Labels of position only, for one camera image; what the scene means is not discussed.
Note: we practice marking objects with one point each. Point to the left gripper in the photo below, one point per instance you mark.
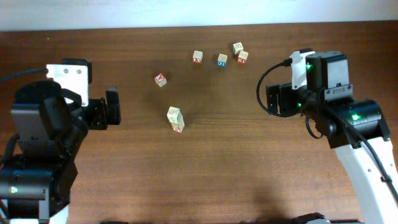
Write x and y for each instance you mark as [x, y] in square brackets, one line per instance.
[104, 117]

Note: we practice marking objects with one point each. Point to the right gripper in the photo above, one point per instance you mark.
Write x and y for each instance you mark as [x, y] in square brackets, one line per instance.
[281, 91]

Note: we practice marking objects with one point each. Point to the red letter I block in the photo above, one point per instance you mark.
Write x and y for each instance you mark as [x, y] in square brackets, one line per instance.
[174, 115]

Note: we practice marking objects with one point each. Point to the red edged picture block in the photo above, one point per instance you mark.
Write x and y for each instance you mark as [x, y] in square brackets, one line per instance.
[178, 126]

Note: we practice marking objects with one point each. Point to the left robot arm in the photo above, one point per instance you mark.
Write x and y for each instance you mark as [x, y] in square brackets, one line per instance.
[38, 168]

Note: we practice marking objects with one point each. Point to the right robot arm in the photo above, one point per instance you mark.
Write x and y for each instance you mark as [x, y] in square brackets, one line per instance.
[356, 130]

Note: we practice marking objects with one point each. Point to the red letter K block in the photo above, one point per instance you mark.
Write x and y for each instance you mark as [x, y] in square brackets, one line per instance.
[242, 57]

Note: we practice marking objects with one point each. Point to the red letter A block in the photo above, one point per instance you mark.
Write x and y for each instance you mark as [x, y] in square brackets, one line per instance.
[160, 79]

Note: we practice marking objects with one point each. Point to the plain top wooden block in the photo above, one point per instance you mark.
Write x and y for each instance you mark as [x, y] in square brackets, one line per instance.
[237, 47]

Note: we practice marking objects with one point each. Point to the blue edged wooden block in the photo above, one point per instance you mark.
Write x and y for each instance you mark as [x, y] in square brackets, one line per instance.
[222, 59]

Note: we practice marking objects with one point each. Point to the red letter X block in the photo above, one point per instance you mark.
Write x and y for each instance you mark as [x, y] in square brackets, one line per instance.
[197, 56]

